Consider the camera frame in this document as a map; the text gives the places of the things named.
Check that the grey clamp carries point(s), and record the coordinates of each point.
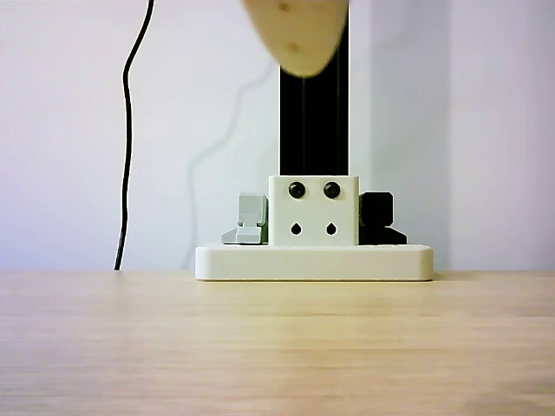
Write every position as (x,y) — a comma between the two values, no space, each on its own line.
(251,214)

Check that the black clamp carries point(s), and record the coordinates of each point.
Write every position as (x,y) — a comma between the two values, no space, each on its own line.
(379,216)

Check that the black aluminium extrusion post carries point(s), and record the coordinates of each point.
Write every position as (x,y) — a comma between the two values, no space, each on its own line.
(314,125)

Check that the black bracket screw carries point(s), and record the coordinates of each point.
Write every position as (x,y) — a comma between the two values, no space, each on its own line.
(332,189)
(297,190)

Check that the white post bracket block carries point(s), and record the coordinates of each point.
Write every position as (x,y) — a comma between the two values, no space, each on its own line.
(314,210)

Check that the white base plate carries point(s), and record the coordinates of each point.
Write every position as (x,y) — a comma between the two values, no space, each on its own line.
(314,262)

